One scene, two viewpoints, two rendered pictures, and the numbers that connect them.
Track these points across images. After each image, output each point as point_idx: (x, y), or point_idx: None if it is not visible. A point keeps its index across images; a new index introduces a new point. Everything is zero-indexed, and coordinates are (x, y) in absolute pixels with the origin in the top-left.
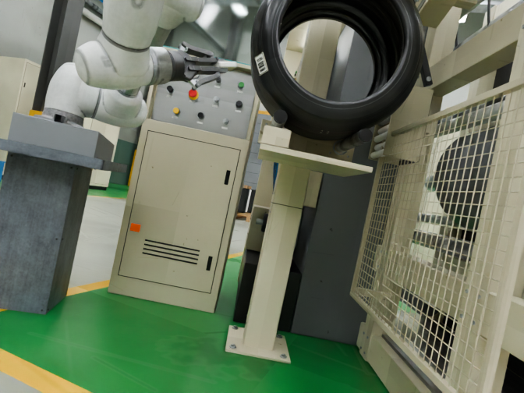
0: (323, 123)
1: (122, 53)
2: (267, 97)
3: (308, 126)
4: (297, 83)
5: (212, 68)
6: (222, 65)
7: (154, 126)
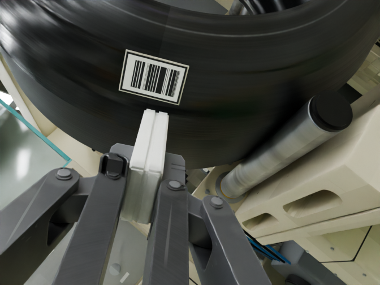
0: (372, 30)
1: None
2: (236, 124)
3: (351, 74)
4: (269, 16)
5: (168, 219)
6: (156, 158)
7: None
